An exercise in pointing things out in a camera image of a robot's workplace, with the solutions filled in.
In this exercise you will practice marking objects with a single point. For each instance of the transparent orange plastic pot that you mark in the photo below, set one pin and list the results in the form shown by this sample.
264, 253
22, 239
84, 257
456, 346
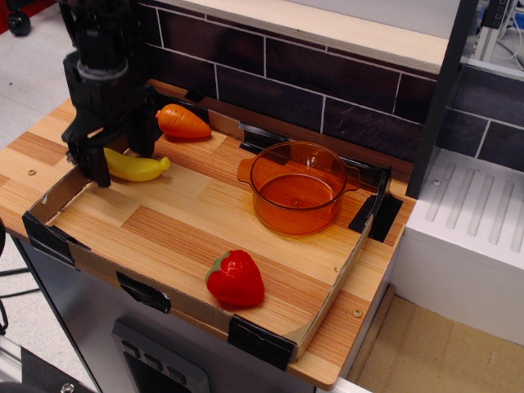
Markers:
297, 187

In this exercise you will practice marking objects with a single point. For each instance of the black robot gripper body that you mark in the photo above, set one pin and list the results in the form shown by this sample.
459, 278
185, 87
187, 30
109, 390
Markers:
105, 104

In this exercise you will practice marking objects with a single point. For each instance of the dark grey vertical post right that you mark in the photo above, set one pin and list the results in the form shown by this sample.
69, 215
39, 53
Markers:
427, 151

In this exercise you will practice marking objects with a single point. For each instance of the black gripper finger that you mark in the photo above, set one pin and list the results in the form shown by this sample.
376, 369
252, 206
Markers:
142, 133
90, 159

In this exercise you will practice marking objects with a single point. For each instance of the light wooden shelf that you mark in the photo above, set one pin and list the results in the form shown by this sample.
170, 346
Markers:
414, 34

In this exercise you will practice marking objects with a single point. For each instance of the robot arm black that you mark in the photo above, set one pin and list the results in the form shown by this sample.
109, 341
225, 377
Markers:
107, 36

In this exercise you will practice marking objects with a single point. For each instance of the red toy strawberry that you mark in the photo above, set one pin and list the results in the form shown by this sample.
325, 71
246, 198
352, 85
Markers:
235, 279

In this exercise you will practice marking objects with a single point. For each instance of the orange toy carrot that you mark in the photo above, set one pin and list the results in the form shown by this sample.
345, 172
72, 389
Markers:
179, 122

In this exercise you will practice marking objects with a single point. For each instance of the black caster wheel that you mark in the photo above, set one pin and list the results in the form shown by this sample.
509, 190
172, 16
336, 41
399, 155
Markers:
18, 23

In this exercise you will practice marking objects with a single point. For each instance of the grey oven control panel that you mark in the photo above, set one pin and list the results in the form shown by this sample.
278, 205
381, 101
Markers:
155, 368

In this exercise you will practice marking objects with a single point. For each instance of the white toy sink drainboard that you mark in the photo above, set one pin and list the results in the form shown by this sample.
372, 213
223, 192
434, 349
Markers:
461, 254

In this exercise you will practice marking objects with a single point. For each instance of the yellow toy banana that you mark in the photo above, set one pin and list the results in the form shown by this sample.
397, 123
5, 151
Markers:
136, 169

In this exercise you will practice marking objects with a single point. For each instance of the cardboard fence with black tape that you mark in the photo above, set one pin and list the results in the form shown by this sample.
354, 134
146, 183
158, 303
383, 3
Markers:
164, 234

